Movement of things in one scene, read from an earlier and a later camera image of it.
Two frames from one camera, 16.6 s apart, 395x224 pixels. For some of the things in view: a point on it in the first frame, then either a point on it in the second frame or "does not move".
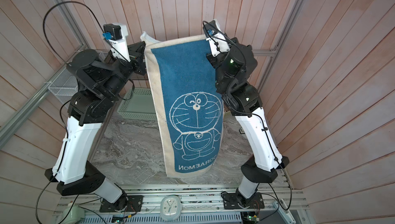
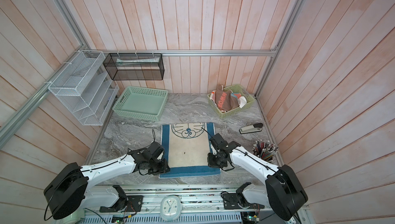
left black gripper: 136,54 → 163,169
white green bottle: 75,215 does not move
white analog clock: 170,208 does not move
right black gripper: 212,61 → 211,162
